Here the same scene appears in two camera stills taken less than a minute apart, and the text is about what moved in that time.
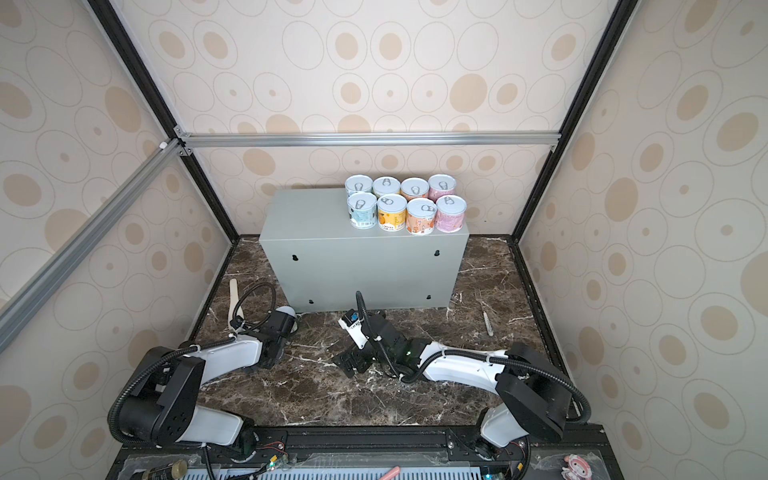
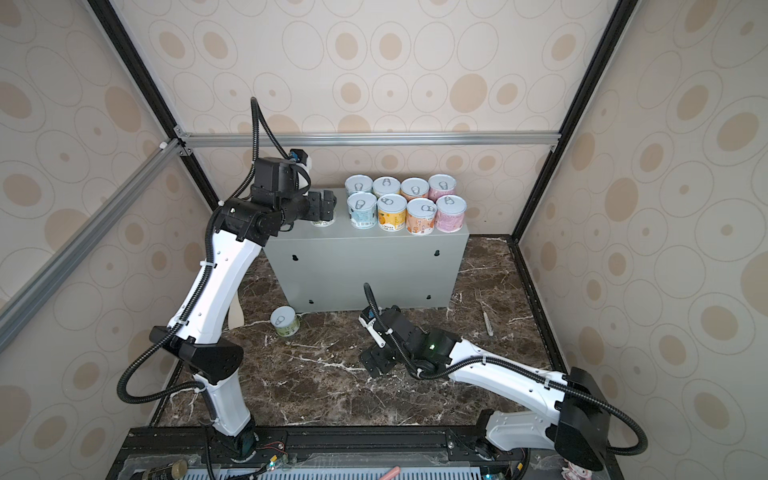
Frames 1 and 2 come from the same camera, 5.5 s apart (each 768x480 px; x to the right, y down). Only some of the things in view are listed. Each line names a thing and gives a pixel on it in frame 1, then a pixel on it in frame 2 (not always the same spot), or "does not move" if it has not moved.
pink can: x=440 y=185 does not move
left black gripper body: x=277 y=357 -> x=294 y=209
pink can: x=450 y=213 does not move
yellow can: x=391 y=212 does not move
